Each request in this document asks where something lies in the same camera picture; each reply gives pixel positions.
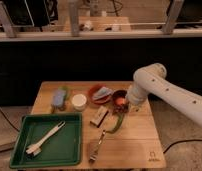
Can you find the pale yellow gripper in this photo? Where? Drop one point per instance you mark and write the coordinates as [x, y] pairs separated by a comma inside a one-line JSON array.
[[134, 107]]

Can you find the dark purple grape bunch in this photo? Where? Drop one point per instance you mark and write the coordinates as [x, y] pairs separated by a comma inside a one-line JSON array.
[[121, 108]]

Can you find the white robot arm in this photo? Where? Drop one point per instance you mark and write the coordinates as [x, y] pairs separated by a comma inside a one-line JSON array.
[[151, 80]]

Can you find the white paper cup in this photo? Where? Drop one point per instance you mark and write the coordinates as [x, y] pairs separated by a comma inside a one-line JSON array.
[[79, 102]]

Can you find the orange fruit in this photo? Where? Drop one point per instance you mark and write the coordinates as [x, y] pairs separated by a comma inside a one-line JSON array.
[[120, 101]]

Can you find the green chili pepper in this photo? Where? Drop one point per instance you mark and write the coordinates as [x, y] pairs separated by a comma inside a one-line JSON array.
[[118, 124]]

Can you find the dark brown bowl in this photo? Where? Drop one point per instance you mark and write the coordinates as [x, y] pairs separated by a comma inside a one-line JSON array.
[[117, 94]]

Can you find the wooden table board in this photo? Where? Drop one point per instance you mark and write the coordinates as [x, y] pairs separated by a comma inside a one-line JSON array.
[[135, 145]]

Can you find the grey folded cloth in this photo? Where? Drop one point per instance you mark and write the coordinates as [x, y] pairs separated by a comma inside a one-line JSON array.
[[102, 92]]

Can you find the small wooden block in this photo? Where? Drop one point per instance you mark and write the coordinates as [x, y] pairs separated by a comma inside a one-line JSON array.
[[99, 116]]

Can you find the orange red plate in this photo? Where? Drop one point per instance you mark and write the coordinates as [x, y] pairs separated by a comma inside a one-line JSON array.
[[94, 89]]

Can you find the metal fork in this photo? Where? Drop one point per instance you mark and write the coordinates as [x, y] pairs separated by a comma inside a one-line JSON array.
[[94, 153]]

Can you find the green leafy vegetable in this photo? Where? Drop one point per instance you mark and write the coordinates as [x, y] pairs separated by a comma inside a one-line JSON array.
[[66, 90]]

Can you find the green plastic tray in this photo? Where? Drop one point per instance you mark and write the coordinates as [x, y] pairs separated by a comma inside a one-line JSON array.
[[63, 148]]

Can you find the metal frame rail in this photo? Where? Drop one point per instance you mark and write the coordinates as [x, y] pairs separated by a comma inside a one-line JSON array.
[[46, 20]]

